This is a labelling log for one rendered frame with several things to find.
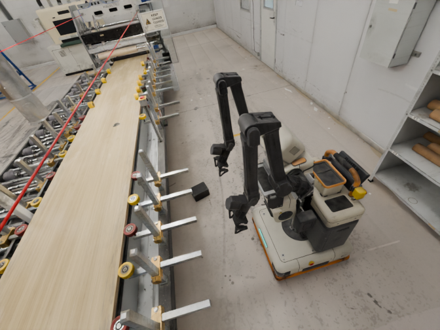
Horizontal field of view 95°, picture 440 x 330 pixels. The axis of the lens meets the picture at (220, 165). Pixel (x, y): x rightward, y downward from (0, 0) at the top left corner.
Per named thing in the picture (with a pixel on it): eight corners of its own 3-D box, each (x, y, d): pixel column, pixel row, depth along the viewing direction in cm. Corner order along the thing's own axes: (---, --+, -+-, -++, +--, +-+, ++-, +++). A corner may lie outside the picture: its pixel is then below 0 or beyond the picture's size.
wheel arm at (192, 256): (201, 252, 121) (200, 249, 118) (203, 257, 119) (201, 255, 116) (130, 273, 119) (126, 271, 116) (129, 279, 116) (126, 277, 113)
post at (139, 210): (167, 242, 145) (139, 203, 112) (167, 247, 142) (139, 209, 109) (163, 243, 145) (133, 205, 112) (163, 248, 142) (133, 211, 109)
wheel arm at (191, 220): (196, 219, 141) (195, 215, 138) (197, 222, 138) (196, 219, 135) (135, 236, 138) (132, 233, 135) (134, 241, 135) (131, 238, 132)
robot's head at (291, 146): (289, 128, 115) (273, 114, 107) (309, 150, 100) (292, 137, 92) (271, 145, 121) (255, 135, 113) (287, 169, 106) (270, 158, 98)
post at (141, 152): (165, 188, 180) (143, 148, 147) (165, 192, 177) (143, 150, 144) (161, 190, 180) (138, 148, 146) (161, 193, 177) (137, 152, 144)
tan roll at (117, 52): (162, 45, 440) (160, 38, 431) (162, 46, 431) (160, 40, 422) (96, 60, 431) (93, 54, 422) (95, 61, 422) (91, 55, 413)
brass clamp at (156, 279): (163, 258, 122) (160, 255, 119) (164, 282, 113) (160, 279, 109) (153, 261, 122) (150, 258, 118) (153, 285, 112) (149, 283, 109)
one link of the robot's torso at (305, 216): (293, 201, 165) (296, 181, 148) (312, 232, 145) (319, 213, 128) (262, 210, 163) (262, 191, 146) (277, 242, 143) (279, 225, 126)
